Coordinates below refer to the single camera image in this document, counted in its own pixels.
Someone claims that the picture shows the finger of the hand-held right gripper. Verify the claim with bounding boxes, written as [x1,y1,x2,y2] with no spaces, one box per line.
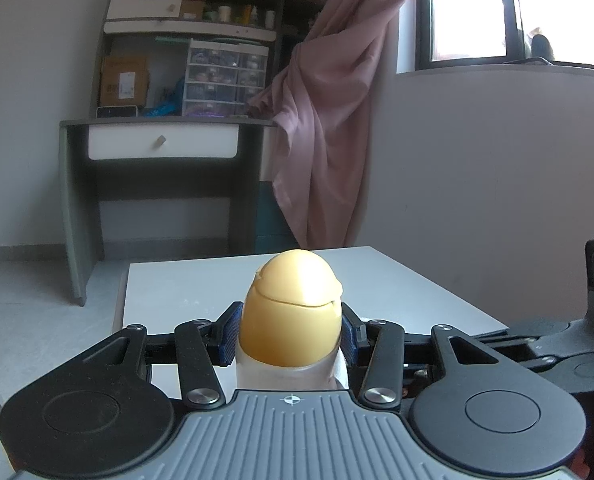
[478,319,588,361]

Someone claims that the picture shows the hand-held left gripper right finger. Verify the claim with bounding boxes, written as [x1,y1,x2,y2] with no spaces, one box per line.
[341,302,518,409]

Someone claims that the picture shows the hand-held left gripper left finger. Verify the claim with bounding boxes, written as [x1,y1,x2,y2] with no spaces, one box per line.
[74,301,245,409]

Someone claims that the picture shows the yellow egg-shaped container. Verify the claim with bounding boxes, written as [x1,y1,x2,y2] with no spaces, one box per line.
[236,249,350,391]

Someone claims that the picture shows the teal bin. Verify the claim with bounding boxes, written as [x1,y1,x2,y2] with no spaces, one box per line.
[256,180,298,253]

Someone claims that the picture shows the grey desk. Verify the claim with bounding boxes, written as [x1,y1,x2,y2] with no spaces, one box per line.
[59,116,278,307]

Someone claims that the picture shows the white desk drawer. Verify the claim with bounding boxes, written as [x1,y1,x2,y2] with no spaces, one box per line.
[88,125,240,160]

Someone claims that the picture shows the pink curtain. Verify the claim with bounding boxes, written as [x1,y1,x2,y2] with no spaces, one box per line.
[249,0,428,251]

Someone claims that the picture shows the blue plastic bag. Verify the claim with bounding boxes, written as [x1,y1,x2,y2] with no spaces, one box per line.
[144,80,184,117]

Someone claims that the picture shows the clear plastic drawer organizer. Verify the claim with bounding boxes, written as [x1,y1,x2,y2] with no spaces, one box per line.
[182,39,269,117]

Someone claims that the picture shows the brown cardboard box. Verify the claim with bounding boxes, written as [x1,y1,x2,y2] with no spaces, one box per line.
[100,56,150,107]

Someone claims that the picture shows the dark framed window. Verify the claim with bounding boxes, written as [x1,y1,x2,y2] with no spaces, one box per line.
[414,0,594,73]

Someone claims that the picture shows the grey desk hutch shelf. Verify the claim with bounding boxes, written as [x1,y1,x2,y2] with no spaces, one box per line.
[99,0,328,121]

